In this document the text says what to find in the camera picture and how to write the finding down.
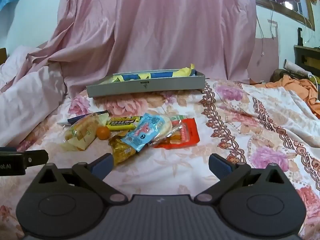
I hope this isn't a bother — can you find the floral blanket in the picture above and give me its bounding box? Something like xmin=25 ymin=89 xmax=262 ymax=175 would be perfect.
xmin=0 ymin=79 xmax=320 ymax=240

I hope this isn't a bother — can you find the rolled white paper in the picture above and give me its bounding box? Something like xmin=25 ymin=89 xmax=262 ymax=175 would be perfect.
xmin=283 ymin=59 xmax=313 ymax=78

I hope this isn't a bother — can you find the wooden window frame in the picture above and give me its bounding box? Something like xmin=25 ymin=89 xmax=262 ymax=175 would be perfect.
xmin=252 ymin=0 xmax=316 ymax=30

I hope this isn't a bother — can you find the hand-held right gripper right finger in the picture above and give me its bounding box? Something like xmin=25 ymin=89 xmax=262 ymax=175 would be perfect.
xmin=194 ymin=152 xmax=290 ymax=204

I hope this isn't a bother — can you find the yellow snack bar packet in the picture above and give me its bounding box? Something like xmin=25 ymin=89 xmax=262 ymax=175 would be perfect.
xmin=105 ymin=116 xmax=143 ymax=131

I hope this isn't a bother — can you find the blue packet with pink cartoon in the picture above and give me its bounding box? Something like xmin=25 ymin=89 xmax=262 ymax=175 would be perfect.
xmin=120 ymin=112 xmax=167 ymax=153

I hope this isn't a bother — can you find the grey cardboard box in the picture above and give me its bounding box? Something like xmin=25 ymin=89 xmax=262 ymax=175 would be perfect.
xmin=86 ymin=68 xmax=206 ymax=98

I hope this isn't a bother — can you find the pale pink duvet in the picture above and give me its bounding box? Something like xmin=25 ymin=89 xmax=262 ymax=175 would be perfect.
xmin=0 ymin=46 xmax=68 ymax=140

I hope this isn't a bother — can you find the red snack packet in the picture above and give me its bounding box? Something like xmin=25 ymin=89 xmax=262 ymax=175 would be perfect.
xmin=151 ymin=118 xmax=200 ymax=149

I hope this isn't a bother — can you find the dark blue snack packet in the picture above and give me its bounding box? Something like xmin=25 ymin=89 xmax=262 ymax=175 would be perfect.
xmin=57 ymin=110 xmax=110 ymax=125

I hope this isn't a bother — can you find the golden snack packet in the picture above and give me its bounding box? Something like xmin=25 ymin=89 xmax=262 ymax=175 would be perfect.
xmin=108 ymin=135 xmax=139 ymax=165

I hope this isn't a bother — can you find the pink curtain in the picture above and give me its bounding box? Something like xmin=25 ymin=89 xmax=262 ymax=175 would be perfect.
xmin=0 ymin=0 xmax=258 ymax=98

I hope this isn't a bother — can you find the clear bread packet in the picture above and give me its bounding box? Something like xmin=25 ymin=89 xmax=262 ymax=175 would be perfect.
xmin=61 ymin=114 xmax=100 ymax=152

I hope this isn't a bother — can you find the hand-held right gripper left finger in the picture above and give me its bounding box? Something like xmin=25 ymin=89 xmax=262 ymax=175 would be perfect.
xmin=31 ymin=152 xmax=128 ymax=204

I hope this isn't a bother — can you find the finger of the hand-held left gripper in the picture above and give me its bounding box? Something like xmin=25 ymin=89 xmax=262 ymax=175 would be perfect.
xmin=23 ymin=150 xmax=49 ymax=168

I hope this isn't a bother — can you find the brown round object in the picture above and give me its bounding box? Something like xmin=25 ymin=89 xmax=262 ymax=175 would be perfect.
xmin=272 ymin=69 xmax=288 ymax=83

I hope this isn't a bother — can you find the pink wall cloth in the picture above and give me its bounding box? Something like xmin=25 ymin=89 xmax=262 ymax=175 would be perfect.
xmin=247 ymin=20 xmax=279 ymax=80

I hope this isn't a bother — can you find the dark wooden furniture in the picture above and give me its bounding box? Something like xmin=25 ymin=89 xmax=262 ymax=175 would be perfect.
xmin=294 ymin=27 xmax=320 ymax=75

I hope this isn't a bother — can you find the mandarin orange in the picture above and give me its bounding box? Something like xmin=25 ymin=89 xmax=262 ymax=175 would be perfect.
xmin=96 ymin=126 xmax=111 ymax=140

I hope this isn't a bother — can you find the round rice cracker packet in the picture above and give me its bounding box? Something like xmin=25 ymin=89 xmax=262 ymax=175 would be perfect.
xmin=150 ymin=114 xmax=188 ymax=145

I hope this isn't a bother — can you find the orange cloth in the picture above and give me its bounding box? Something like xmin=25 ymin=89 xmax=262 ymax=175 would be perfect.
xmin=250 ymin=74 xmax=320 ymax=119

